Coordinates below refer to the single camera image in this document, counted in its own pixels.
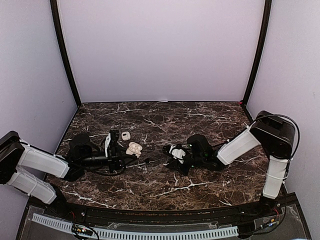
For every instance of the white charging case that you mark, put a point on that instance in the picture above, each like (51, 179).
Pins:
(134, 148)
(125, 136)

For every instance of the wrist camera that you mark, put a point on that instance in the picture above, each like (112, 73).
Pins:
(175, 151)
(111, 140)

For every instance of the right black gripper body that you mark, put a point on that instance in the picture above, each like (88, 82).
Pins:
(184, 170)

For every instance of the black frame post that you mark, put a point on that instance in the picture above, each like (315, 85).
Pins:
(63, 51)
(258, 52)

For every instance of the black front rail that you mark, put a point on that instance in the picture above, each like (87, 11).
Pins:
(101, 215)

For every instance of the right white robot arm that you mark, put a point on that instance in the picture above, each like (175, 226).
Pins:
(275, 136)

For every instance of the right black frame post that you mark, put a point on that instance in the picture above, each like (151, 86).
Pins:
(258, 52)

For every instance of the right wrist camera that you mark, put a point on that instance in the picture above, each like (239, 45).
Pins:
(175, 151)

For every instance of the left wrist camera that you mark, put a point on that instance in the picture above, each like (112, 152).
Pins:
(111, 140)

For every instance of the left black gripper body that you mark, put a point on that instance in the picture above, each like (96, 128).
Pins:
(112, 162)

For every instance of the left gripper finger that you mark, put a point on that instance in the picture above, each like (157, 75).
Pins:
(128, 160)
(121, 148)

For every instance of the white slotted cable duct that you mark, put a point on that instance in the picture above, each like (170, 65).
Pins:
(121, 231)

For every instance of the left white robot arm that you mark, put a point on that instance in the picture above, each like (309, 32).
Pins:
(16, 156)

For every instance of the left black frame post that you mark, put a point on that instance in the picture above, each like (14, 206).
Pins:
(63, 51)

